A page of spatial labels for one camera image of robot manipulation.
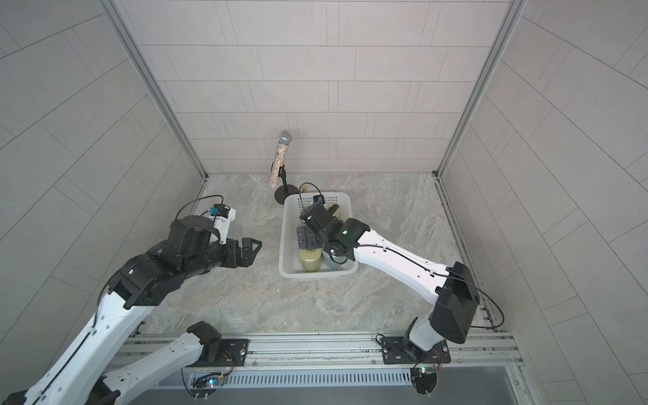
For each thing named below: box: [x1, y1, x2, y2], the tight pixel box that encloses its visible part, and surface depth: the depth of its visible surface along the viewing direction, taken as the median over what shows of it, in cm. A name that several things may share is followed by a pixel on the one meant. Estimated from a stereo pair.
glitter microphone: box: [269, 129, 293, 188], surface depth 93 cm
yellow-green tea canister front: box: [298, 248, 324, 273], surface depth 84 cm
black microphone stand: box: [274, 163, 300, 205], surface depth 110 cm
